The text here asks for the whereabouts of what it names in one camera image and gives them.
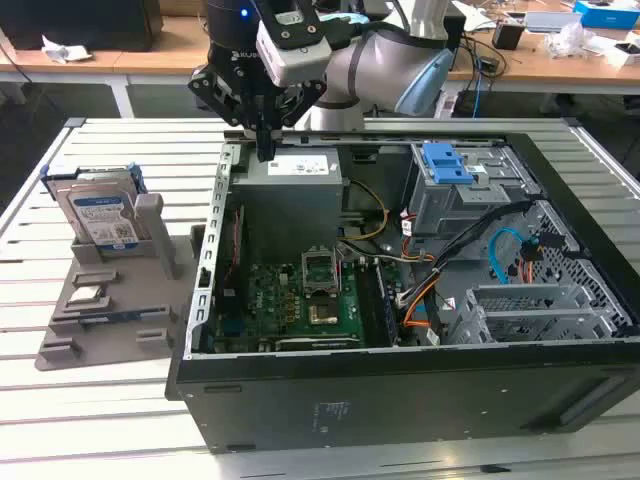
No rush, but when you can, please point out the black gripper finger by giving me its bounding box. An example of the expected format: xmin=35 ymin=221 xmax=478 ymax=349
xmin=187 ymin=64 xmax=268 ymax=162
xmin=266 ymin=79 xmax=328 ymax=162

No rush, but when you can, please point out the hard disk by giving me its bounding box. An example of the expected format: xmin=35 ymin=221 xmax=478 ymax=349
xmin=40 ymin=162 xmax=146 ymax=251

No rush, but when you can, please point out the wooden desk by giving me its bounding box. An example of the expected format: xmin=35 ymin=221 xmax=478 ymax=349
xmin=0 ymin=47 xmax=132 ymax=120
xmin=107 ymin=0 xmax=640 ymax=121

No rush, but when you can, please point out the grey power supply unit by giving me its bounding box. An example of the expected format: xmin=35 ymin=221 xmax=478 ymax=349
xmin=230 ymin=149 xmax=347 ymax=252

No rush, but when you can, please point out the white power strip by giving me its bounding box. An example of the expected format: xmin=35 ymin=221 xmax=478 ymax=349
xmin=433 ymin=92 xmax=460 ymax=120

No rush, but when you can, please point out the large black box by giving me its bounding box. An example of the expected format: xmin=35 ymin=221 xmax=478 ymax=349
xmin=0 ymin=0 xmax=164 ymax=54

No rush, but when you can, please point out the metal socket cover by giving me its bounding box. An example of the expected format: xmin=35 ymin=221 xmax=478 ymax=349
xmin=301 ymin=247 xmax=342 ymax=296

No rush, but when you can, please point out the crumpled white paper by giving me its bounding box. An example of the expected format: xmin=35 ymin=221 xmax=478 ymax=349
xmin=40 ymin=33 xmax=95 ymax=65

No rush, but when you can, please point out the blue plastic drive latch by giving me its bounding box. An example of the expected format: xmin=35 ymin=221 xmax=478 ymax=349
xmin=421 ymin=142 xmax=476 ymax=185

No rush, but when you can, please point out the black speaker box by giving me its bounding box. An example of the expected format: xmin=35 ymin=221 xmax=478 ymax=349
xmin=443 ymin=13 xmax=469 ymax=54

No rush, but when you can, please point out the grey metal drive cage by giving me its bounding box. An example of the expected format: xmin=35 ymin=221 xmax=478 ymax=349
xmin=407 ymin=142 xmax=544 ymax=240

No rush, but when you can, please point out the green motherboard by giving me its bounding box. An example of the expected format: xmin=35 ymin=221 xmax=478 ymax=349
xmin=214 ymin=257 xmax=401 ymax=352

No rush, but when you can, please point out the CPU socket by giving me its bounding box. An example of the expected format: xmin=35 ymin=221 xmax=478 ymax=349
xmin=307 ymin=295 xmax=342 ymax=327

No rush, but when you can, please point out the black RAM slot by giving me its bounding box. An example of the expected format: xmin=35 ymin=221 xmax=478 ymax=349
xmin=357 ymin=262 xmax=389 ymax=347
xmin=375 ymin=262 xmax=402 ymax=344

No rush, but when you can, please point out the grey parts rack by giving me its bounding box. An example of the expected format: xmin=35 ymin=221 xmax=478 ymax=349
xmin=33 ymin=192 xmax=207 ymax=372

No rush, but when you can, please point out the black expansion slot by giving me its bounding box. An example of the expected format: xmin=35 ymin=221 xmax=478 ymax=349
xmin=272 ymin=335 xmax=363 ymax=351

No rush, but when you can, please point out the silver CPU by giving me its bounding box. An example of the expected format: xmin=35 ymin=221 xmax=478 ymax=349
xmin=67 ymin=287 xmax=105 ymax=306

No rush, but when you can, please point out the blue RAM stick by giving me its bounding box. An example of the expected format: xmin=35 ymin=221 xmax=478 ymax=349
xmin=79 ymin=310 xmax=147 ymax=324

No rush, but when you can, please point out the crumpled clear plastic bag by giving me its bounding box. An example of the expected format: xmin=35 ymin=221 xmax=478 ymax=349
xmin=544 ymin=22 xmax=601 ymax=59

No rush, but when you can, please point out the black PC case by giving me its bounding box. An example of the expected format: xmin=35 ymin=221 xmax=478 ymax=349
xmin=164 ymin=128 xmax=640 ymax=455

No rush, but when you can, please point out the blue cardboard box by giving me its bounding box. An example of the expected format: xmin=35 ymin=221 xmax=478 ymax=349
xmin=572 ymin=0 xmax=640 ymax=30

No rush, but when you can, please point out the white box with black inlay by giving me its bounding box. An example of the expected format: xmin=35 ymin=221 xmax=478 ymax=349
xmin=584 ymin=39 xmax=640 ymax=69

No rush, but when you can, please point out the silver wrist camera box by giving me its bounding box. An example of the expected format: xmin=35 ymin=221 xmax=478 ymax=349
xmin=255 ymin=0 xmax=335 ymax=87

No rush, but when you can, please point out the yellow wire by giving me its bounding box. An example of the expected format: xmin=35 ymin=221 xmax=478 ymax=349
xmin=344 ymin=179 xmax=392 ymax=241

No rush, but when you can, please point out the red wire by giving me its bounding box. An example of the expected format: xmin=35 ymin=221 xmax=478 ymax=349
xmin=222 ymin=204 xmax=245 ymax=296

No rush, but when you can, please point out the black cable bundle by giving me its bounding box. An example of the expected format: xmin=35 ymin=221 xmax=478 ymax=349
xmin=399 ymin=199 xmax=532 ymax=307

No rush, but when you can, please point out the orange wire bundle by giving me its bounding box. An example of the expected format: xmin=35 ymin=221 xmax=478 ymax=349
xmin=402 ymin=272 xmax=442 ymax=330

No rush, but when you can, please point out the black wire plug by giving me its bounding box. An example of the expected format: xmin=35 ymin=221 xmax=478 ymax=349
xmin=537 ymin=231 xmax=572 ymax=250

